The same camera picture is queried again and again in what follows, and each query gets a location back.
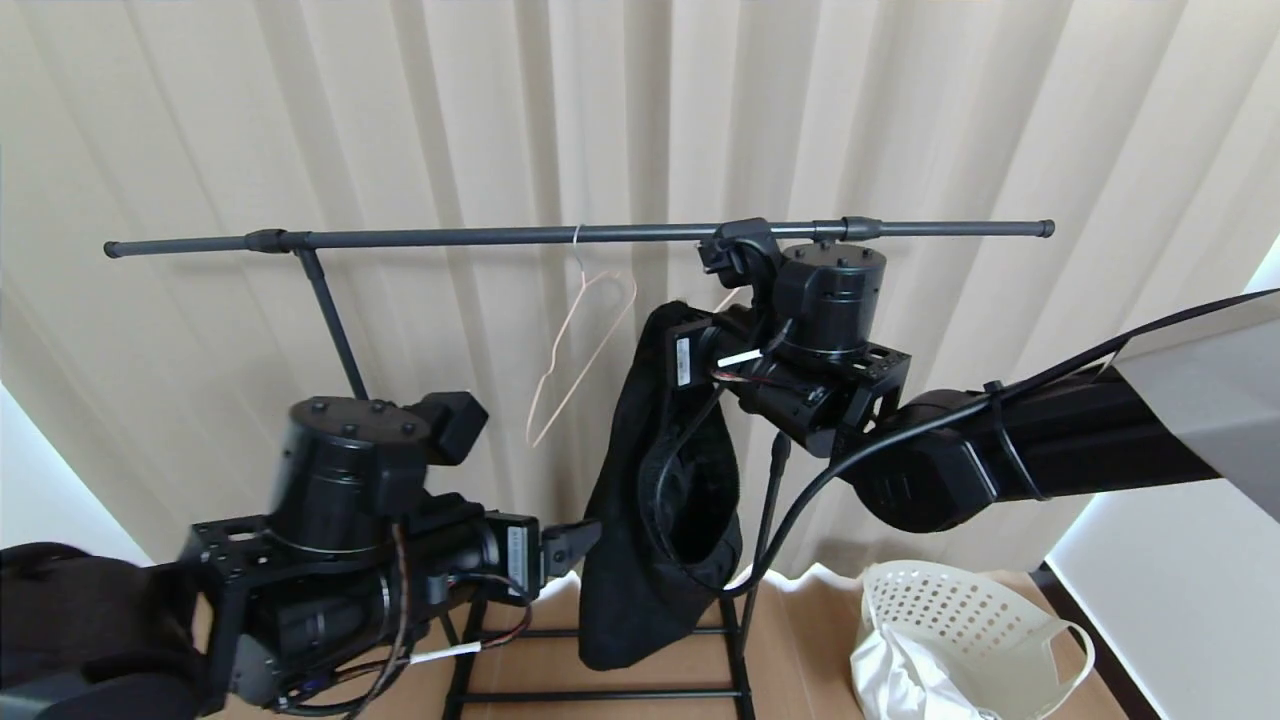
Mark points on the white garment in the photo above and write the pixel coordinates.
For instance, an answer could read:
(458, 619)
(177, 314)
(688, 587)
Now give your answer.
(900, 680)

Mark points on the black shorts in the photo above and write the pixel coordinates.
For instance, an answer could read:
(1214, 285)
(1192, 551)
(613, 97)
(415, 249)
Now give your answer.
(620, 560)

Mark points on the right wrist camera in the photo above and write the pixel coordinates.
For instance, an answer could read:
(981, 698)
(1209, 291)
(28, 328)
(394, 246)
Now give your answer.
(740, 250)

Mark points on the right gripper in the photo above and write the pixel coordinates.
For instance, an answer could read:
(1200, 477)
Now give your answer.
(712, 340)

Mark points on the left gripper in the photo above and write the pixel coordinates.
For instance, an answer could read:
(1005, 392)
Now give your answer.
(460, 555)

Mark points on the black clothes rack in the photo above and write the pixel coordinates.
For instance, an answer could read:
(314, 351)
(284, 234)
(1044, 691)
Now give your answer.
(450, 237)

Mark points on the beige curtain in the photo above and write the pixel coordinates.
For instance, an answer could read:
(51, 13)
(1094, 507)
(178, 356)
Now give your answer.
(300, 120)

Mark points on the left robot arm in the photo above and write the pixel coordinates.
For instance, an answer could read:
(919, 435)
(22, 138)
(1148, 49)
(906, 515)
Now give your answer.
(330, 470)

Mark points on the white laundry basket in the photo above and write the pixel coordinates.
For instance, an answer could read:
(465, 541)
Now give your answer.
(950, 610)

